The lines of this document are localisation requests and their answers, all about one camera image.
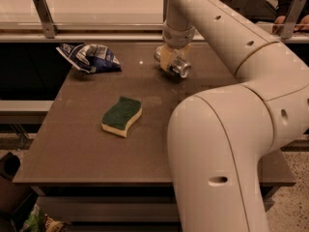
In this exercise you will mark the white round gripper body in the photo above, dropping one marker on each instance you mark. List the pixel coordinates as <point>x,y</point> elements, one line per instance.
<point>178,36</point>

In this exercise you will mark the silver blue redbull can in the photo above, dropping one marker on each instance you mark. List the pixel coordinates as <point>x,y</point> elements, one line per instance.
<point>179,66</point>

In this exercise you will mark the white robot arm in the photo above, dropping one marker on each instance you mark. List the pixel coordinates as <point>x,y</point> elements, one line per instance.
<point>216,137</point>

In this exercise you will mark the blue crumpled chip bag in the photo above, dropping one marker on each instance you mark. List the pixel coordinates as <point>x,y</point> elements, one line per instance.
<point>90,57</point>

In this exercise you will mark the black office chair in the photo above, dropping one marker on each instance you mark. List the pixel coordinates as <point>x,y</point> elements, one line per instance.
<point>254,10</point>

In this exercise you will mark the green yellow sponge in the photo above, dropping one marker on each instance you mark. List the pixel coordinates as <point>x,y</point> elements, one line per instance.
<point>121,116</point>

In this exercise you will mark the person in jeans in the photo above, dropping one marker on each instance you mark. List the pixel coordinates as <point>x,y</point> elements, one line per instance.
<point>282,9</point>

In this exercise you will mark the dark bin at left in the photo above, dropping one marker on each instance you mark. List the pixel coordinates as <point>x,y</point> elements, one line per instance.
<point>16,201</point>

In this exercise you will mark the green snack bag on floor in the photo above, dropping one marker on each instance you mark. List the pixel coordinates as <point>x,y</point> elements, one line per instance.
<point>39,221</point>

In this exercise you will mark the right metal glass bracket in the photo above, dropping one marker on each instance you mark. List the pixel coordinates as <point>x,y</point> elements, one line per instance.
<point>286,29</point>

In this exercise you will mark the left metal glass bracket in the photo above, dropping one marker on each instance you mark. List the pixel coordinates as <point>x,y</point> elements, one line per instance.
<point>49,29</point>

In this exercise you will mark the metal rail of barrier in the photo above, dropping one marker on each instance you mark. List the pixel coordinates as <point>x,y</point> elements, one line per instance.
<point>20,37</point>

